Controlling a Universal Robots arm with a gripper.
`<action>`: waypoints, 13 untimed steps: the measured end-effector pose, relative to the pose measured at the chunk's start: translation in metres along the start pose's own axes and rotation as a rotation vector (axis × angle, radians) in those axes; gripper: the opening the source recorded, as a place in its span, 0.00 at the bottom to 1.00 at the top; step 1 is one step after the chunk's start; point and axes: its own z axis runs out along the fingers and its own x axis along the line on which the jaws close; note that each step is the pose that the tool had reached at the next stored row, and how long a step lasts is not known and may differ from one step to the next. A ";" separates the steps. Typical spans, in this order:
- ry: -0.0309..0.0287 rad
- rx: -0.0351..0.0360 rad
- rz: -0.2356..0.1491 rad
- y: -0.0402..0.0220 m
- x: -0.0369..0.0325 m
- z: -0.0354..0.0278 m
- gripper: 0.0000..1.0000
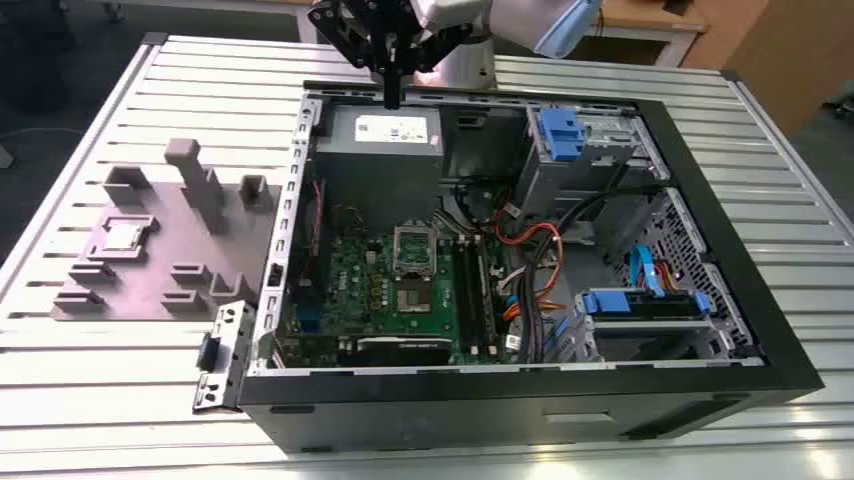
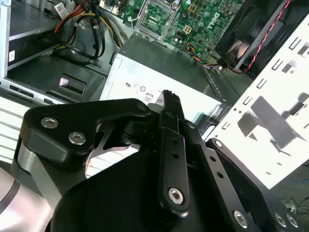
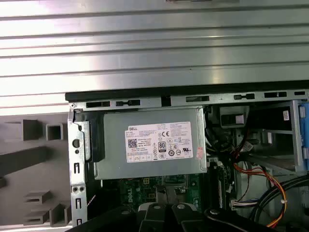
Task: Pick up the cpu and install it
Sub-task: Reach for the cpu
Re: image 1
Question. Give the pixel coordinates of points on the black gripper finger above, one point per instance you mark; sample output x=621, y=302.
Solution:
x=340, y=40
x=399, y=90

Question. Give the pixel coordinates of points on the silver square CPU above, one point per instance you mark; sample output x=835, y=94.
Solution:
x=121, y=236

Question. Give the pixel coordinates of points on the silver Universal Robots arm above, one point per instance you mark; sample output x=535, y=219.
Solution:
x=467, y=70

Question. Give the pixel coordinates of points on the grey power supply unit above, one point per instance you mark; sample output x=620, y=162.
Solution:
x=373, y=175

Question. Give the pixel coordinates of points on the blue plastic drive latch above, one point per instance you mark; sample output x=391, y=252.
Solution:
x=563, y=135

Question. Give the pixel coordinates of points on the grey metal drive cage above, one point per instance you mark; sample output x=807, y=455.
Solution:
x=567, y=180

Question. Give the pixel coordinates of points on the wooden desk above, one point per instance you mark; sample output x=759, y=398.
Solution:
x=640, y=15

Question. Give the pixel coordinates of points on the black RAM slot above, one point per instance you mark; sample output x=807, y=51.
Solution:
x=483, y=300
x=464, y=290

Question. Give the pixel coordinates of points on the green motherboard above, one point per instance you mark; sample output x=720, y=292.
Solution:
x=427, y=325

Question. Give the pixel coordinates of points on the blue board connector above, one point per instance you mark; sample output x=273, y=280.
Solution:
x=309, y=320

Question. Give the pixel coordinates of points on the grey plastic parts rack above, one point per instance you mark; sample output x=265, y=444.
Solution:
x=180, y=280

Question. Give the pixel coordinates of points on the black graphics card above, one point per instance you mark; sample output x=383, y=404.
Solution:
x=400, y=350

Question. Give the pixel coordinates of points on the blue disk carrier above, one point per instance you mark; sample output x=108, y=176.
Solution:
x=609, y=303

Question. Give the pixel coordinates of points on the wooden cabinet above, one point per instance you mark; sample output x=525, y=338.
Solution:
x=787, y=50

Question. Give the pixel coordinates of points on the metal disk bay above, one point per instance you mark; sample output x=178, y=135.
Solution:
x=653, y=327

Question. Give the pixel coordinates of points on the black open PC case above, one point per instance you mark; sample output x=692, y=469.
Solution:
x=467, y=410

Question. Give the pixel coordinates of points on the grey metal card bracket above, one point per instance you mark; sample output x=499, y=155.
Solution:
x=229, y=325

